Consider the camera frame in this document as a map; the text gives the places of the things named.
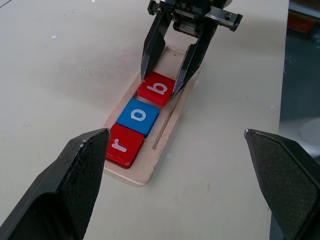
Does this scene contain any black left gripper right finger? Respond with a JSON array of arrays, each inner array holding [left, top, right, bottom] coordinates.
[[243, 128, 320, 240]]

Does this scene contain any light wooden letter tray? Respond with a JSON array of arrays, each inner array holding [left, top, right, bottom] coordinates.
[[102, 45, 205, 186]]

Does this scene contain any red letter r block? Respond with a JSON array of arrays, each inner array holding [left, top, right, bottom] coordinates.
[[104, 123, 146, 169]]

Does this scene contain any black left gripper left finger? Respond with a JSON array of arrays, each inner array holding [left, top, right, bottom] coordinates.
[[0, 127, 111, 240]]

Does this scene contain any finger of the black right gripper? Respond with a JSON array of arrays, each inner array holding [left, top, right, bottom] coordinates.
[[172, 17, 218, 99], [139, 9, 174, 84]]

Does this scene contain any blue letter o block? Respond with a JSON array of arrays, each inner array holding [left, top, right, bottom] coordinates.
[[116, 97, 161, 138]]

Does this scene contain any red box in background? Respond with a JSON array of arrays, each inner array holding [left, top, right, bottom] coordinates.
[[287, 9, 320, 34]]

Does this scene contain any red letter b block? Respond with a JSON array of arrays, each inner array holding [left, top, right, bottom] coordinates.
[[137, 70, 177, 107]]

